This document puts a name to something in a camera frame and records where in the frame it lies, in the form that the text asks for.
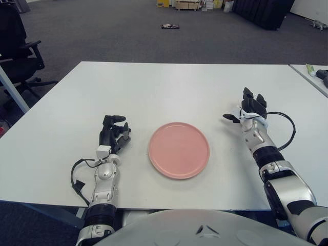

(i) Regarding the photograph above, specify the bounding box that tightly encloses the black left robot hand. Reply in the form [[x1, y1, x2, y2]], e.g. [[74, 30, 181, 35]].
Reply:
[[98, 114, 133, 154]]

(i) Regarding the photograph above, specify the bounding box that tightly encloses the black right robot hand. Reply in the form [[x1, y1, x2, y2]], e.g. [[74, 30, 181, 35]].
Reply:
[[222, 87, 268, 124]]

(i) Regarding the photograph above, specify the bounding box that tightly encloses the pink round plate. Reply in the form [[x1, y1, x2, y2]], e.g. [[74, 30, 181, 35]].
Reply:
[[147, 121, 210, 180]]

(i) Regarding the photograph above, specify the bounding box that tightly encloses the black cabinet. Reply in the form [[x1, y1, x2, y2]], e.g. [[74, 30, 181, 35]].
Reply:
[[232, 0, 295, 31]]

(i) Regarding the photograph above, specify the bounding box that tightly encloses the grey blue table leg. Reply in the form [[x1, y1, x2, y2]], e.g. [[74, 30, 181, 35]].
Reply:
[[0, 68, 30, 114]]

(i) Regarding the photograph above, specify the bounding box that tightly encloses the small red item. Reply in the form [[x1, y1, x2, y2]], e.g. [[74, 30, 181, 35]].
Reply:
[[0, 119, 12, 138]]

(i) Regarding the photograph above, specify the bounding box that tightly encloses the grey robot dog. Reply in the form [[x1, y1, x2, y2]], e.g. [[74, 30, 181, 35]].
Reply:
[[310, 19, 328, 30]]

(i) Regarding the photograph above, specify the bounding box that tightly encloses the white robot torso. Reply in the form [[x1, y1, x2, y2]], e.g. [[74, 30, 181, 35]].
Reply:
[[92, 209, 316, 246]]

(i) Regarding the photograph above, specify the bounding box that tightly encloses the wooden crate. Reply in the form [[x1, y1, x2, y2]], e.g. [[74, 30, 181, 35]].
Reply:
[[175, 0, 200, 11]]

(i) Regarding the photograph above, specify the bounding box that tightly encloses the black office chair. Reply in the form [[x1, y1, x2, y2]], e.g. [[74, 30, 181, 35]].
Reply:
[[0, 2, 58, 108]]

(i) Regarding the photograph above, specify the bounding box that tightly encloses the grey bin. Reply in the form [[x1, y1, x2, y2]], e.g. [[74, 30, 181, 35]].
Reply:
[[17, 0, 31, 13]]

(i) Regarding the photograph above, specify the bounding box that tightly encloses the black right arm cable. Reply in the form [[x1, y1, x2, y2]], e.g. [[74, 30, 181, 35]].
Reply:
[[266, 111, 297, 151]]

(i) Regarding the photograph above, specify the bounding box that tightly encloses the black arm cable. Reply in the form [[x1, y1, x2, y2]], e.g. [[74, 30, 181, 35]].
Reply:
[[71, 158, 99, 206], [266, 111, 297, 151]]

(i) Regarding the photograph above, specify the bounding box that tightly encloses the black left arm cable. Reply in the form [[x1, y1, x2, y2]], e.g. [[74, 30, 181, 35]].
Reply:
[[71, 158, 99, 206]]

